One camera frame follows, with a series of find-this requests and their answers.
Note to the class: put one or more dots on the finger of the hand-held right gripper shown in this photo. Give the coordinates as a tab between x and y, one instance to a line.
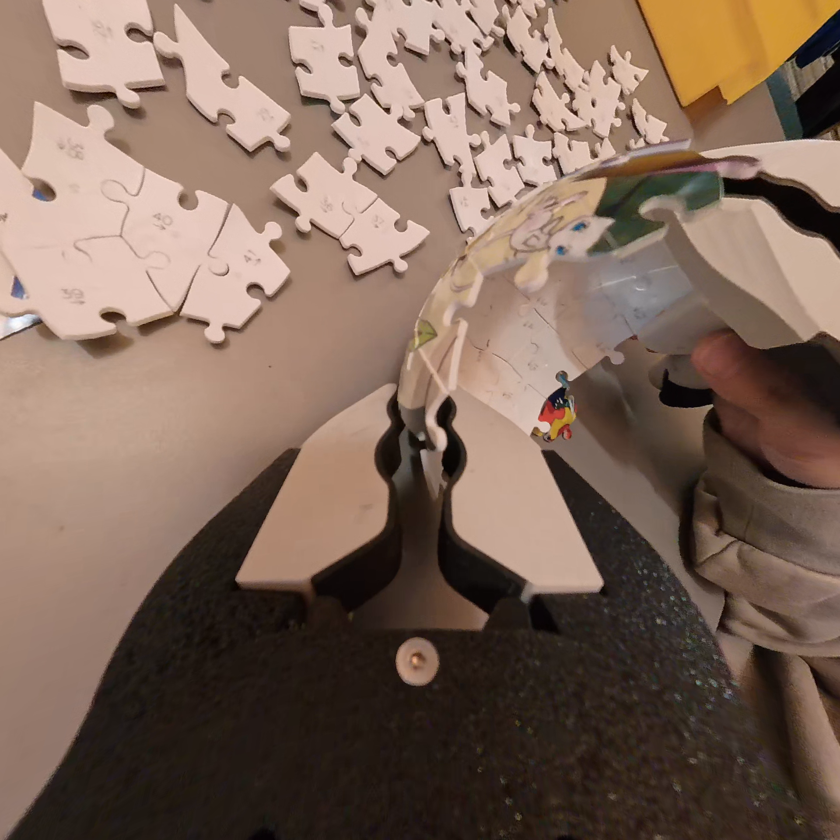
754	275
794	164

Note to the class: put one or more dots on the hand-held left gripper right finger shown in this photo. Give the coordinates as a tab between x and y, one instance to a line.
518	518

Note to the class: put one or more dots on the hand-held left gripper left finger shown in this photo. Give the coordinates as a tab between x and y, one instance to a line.
308	512

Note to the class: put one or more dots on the partly built puzzle ball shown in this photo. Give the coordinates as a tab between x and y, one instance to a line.
499	334

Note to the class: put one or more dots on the person's right forearm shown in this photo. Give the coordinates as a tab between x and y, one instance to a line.
761	558

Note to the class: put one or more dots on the colourful puzzle piece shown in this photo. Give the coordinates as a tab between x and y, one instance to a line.
554	413

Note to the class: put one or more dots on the joined flat puzzle section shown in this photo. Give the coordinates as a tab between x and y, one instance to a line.
79	262

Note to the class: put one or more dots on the pile of white puzzle pieces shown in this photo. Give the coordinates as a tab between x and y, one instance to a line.
380	131

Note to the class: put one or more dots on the person's right hand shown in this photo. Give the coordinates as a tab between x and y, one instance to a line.
774	407

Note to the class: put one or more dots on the yellow plastic bin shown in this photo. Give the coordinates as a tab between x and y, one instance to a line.
715	46

